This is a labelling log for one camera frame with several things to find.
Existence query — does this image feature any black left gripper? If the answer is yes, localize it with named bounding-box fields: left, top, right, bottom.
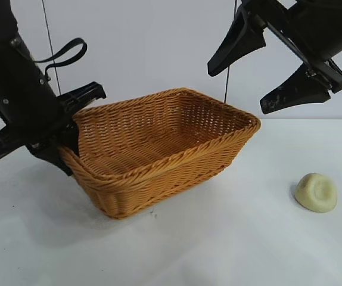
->
left=0, top=39, right=107, bottom=177

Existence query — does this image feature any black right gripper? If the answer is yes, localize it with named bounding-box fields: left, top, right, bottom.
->
left=207, top=0, right=342, bottom=116

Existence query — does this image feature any woven tan wicker basket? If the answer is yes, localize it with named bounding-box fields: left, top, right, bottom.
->
left=58, top=86, right=262, bottom=221

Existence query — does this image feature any pale yellow egg yolk pastry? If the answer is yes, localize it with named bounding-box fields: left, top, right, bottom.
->
left=294, top=173, right=338, bottom=214

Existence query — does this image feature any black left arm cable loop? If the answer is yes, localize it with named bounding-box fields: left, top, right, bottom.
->
left=33, top=38, right=88, bottom=82

